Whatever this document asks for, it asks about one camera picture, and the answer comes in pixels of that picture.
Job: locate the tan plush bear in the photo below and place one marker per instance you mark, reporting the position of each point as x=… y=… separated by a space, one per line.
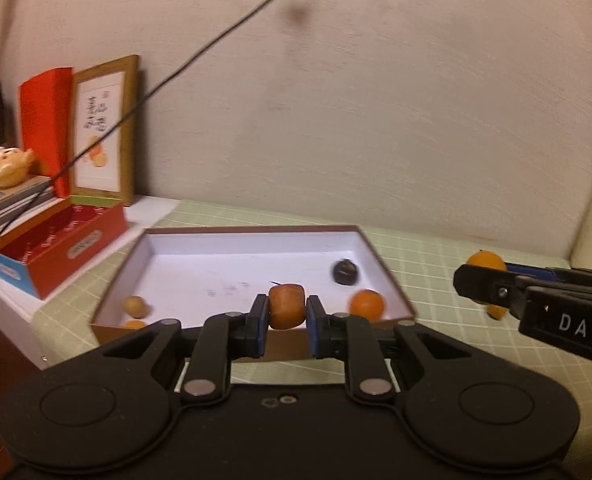
x=5 y=167

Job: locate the green checked tablecloth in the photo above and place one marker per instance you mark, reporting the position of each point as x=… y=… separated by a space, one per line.
x=441 y=270

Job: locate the white shallow cardboard box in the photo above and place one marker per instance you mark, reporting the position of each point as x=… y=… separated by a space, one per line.
x=215 y=270

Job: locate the red paper gift bag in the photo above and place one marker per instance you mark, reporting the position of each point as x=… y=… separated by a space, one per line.
x=43 y=120

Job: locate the wooden framed calligraphy picture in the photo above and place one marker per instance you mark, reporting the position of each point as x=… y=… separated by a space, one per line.
x=100 y=130

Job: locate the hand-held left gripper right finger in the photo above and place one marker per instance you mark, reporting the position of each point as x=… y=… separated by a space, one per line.
x=314 y=325

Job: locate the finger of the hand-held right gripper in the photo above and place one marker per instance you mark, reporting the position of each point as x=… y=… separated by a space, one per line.
x=486 y=285
x=556 y=275

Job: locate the mandarin orange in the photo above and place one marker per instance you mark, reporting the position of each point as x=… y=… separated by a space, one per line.
x=367 y=305
x=486 y=258
x=134 y=324

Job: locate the dark brown dried fruit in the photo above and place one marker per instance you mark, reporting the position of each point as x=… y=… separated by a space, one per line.
x=346 y=272

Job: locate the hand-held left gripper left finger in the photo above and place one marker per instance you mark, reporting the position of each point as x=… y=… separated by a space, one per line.
x=262 y=322

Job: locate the red open gift box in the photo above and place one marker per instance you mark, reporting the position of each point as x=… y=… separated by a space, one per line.
x=70 y=245

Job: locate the small pale round fruit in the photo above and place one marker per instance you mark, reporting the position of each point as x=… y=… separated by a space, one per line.
x=135 y=306

